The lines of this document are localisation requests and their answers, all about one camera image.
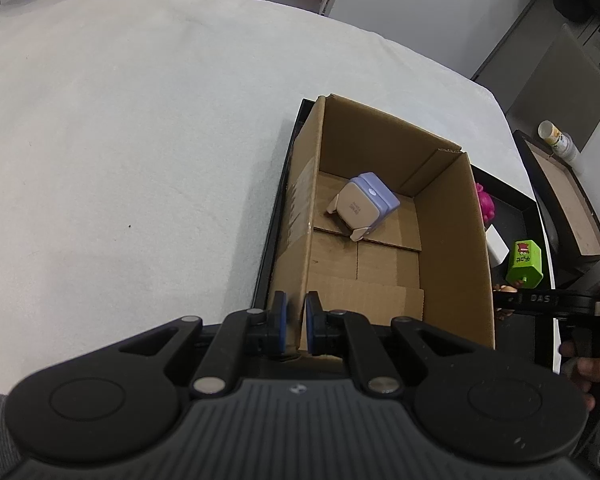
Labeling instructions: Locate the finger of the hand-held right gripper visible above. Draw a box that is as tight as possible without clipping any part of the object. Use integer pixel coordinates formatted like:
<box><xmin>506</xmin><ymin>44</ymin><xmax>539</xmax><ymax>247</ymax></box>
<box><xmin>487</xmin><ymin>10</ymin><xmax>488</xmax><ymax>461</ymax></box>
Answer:
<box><xmin>496</xmin><ymin>291</ymin><xmax>529</xmax><ymax>317</ymax></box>

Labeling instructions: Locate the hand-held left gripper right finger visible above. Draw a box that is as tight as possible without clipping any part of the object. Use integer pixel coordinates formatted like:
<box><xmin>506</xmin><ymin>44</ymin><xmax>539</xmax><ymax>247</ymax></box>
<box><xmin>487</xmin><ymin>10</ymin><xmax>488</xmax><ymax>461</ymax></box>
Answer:
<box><xmin>305</xmin><ymin>291</ymin><xmax>481</xmax><ymax>396</ymax></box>

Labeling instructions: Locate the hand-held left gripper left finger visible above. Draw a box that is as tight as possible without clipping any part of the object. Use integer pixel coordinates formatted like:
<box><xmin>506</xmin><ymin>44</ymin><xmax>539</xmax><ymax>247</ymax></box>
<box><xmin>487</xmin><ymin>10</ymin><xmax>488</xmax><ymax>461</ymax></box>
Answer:
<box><xmin>116</xmin><ymin>290</ymin><xmax>291</xmax><ymax>397</ymax></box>

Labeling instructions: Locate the green toy cup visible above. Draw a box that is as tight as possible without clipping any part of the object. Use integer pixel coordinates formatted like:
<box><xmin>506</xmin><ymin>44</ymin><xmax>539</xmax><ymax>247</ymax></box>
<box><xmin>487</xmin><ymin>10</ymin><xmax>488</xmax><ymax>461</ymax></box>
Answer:
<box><xmin>506</xmin><ymin>240</ymin><xmax>545</xmax><ymax>288</ymax></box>

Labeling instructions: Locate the small white box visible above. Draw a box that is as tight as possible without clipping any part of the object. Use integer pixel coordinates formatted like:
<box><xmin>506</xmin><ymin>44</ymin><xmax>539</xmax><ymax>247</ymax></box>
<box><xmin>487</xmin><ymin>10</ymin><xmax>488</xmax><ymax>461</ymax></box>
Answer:
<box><xmin>485</xmin><ymin>225</ymin><xmax>510</xmax><ymax>265</ymax></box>

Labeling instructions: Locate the cardboard box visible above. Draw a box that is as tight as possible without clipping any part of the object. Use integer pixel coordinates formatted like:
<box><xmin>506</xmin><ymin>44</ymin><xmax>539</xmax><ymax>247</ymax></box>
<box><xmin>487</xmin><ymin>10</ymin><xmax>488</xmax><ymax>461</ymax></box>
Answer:
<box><xmin>266</xmin><ymin>93</ymin><xmax>497</xmax><ymax>356</ymax></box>

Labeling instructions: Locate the black tray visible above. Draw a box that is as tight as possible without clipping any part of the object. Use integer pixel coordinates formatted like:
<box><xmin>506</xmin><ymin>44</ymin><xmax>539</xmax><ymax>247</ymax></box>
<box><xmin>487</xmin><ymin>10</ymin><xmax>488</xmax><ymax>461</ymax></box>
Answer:
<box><xmin>252</xmin><ymin>98</ymin><xmax>562</xmax><ymax>376</ymax></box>

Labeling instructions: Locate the person's right hand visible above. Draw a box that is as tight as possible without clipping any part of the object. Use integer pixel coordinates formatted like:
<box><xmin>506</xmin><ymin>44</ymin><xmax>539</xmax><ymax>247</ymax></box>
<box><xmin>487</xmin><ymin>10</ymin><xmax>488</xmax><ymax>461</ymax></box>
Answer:
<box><xmin>559</xmin><ymin>342</ymin><xmax>600</xmax><ymax>411</ymax></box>

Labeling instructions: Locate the pink monster toy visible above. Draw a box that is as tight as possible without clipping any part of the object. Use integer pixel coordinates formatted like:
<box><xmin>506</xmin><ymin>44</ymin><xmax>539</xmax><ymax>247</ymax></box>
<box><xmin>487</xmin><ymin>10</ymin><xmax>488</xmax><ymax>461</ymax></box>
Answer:
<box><xmin>475</xmin><ymin>182</ymin><xmax>497</xmax><ymax>227</ymax></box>

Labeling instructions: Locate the black box lid brown inside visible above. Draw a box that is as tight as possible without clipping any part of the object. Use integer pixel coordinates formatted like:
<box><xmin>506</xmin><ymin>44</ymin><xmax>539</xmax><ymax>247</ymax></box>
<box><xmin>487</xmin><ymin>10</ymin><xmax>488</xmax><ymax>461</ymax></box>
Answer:
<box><xmin>512</xmin><ymin>129</ymin><xmax>600</xmax><ymax>273</ymax></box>

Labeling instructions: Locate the purple and beige toy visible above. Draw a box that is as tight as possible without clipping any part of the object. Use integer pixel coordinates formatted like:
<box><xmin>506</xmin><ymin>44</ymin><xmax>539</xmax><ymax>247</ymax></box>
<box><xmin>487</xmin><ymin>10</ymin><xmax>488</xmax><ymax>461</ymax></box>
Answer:
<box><xmin>326</xmin><ymin>172</ymin><xmax>401</xmax><ymax>244</ymax></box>

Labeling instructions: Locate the white bottle yellow label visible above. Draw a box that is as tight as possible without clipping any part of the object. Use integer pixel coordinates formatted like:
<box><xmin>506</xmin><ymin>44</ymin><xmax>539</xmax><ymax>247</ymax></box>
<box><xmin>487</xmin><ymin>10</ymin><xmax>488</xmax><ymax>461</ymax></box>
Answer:
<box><xmin>537</xmin><ymin>120</ymin><xmax>580</xmax><ymax>163</ymax></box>

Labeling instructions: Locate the grey chair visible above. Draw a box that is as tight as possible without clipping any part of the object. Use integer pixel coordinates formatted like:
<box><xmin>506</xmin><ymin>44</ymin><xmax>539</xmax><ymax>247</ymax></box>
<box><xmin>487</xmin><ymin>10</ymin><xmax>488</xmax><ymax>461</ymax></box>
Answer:
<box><xmin>505</xmin><ymin>24</ymin><xmax>600</xmax><ymax>153</ymax></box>

